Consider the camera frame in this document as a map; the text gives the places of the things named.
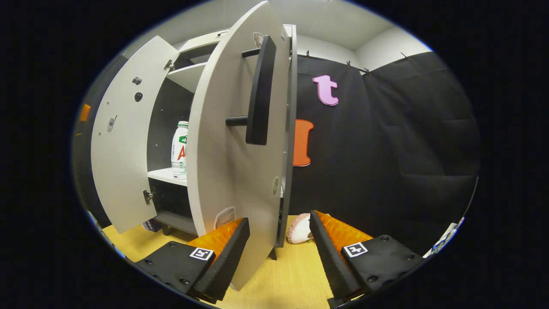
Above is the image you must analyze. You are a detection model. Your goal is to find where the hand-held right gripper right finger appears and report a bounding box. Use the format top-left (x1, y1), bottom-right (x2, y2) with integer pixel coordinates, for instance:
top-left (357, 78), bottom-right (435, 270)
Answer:
top-left (309, 210), bottom-right (425, 308)

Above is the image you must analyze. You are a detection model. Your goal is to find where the pink white plush toy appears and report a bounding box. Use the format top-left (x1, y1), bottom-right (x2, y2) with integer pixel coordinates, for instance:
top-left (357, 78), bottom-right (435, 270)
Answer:
top-left (287, 213), bottom-right (314, 244)

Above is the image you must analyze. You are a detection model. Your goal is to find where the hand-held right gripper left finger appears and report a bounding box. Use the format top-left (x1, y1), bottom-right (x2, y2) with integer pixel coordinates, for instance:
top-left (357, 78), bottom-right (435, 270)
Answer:
top-left (135, 217), bottom-right (250, 303)

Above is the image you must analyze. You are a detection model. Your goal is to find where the white blue plastic packet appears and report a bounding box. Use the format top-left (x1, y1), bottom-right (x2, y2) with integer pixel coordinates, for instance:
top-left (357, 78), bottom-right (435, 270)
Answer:
top-left (422, 217), bottom-right (466, 259)

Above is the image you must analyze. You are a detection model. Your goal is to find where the white and grey cabinet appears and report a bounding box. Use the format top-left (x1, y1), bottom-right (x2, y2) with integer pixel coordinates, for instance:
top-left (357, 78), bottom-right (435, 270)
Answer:
top-left (146, 24), bottom-right (299, 261)

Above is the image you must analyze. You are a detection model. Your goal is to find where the white cabinet door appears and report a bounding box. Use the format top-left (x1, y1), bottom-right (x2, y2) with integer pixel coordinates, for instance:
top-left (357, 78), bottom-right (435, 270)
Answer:
top-left (90, 35), bottom-right (180, 234)
top-left (187, 0), bottom-right (292, 291)

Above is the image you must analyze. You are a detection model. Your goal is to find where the black right door handle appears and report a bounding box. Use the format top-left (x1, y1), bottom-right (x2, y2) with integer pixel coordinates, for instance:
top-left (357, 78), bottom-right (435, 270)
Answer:
top-left (226, 35), bottom-right (277, 145)

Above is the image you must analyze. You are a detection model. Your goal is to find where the white plastic bottle green ring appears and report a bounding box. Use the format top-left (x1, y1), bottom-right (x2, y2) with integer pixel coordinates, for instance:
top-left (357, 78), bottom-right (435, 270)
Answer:
top-left (171, 121), bottom-right (189, 179)

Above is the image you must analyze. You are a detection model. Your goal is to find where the black backdrop cloth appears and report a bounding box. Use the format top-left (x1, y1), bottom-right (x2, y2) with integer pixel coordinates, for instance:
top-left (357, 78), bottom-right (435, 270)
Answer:
top-left (71, 51), bottom-right (481, 254)

